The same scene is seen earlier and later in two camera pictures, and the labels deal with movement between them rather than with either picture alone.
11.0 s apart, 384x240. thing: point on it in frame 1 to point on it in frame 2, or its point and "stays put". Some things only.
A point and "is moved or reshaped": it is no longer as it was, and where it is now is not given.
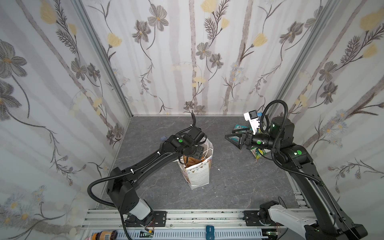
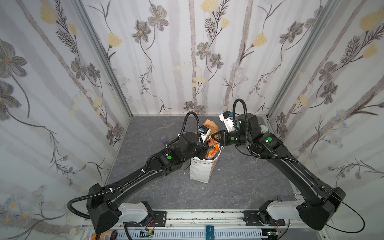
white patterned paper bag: x=199 y=175 is moved or reshaped
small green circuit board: x=146 y=234 stays put
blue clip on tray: x=210 y=230 stays put
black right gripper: x=245 y=139 to x=220 y=138
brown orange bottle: x=105 y=235 stays put
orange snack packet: x=189 y=161 to x=212 y=148
